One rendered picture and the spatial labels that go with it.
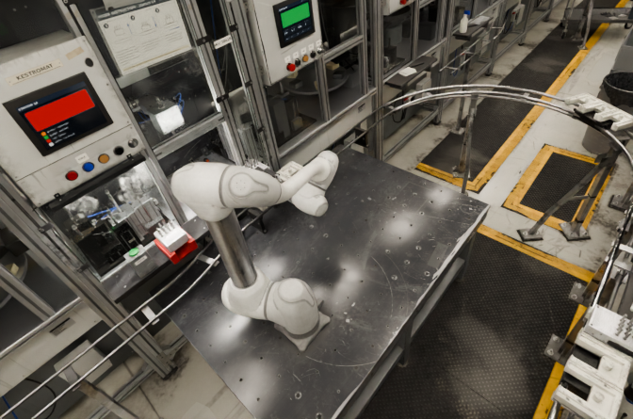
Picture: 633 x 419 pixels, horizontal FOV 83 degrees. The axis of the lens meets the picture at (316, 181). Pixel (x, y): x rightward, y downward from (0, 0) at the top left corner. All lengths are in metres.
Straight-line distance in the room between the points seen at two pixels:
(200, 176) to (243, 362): 0.86
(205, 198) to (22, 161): 0.67
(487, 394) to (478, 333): 0.32
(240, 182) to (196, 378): 1.68
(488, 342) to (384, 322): 0.93
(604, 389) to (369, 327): 0.77
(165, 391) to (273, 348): 1.04
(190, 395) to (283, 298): 1.18
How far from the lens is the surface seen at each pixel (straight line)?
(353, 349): 1.59
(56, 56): 1.46
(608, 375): 1.54
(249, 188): 0.99
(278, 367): 1.60
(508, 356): 2.42
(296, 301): 1.41
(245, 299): 1.47
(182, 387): 2.50
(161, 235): 1.73
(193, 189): 1.10
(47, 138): 1.49
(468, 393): 2.29
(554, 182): 3.49
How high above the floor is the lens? 2.14
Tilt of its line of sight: 41 degrees down
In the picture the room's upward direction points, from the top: 9 degrees counter-clockwise
